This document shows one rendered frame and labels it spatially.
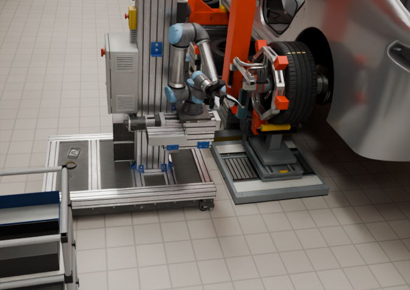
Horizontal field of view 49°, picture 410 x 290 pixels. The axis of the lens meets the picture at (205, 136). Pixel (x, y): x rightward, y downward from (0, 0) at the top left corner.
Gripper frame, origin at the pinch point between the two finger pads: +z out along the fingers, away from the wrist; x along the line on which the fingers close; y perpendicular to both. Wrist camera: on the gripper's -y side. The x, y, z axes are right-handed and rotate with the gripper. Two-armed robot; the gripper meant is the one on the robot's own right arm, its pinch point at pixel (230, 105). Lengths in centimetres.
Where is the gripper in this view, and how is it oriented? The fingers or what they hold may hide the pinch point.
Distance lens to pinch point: 253.0
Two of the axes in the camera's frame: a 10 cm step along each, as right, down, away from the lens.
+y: -2.7, 7.8, 5.7
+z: 5.3, 6.1, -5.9
